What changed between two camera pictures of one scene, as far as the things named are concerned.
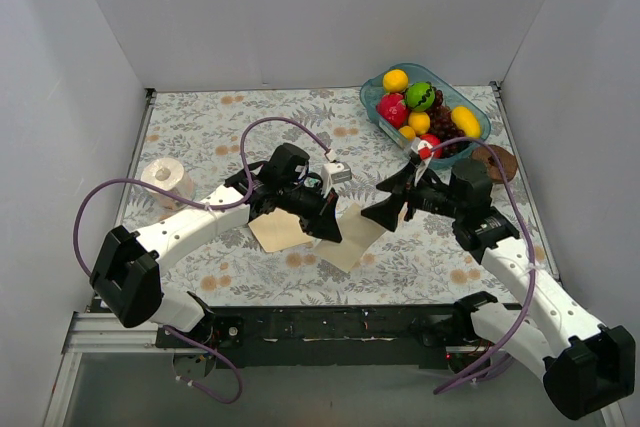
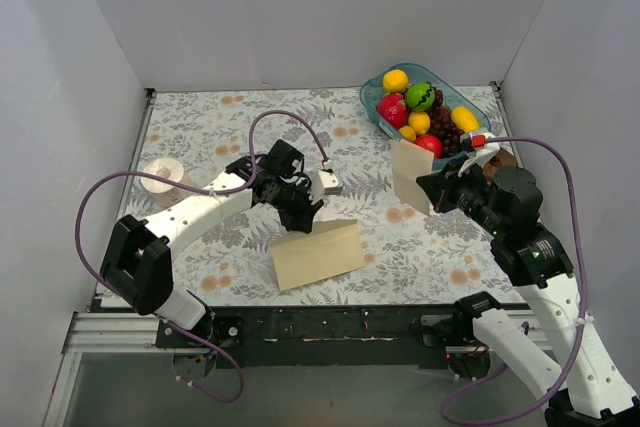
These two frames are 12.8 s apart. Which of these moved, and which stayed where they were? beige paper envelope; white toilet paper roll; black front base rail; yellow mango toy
Moved: beige paper envelope
Stayed: yellow mango toy; black front base rail; white toilet paper roll
